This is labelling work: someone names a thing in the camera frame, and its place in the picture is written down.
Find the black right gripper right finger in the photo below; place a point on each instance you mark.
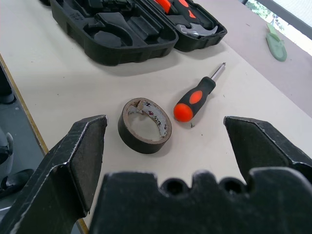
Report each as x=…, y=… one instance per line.
x=263, y=146

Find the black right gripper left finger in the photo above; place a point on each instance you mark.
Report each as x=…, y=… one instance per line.
x=56, y=185

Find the orange black screwdriver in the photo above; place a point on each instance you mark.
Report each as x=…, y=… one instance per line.
x=195, y=97

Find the black tape roll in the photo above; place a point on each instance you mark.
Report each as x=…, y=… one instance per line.
x=136, y=143

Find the black plastic tool case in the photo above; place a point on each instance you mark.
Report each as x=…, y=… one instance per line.
x=109, y=48

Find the green plastic trowel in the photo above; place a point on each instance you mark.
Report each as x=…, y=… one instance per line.
x=278, y=51

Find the orange black claw hammer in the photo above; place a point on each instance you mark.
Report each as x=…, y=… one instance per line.
x=195, y=30

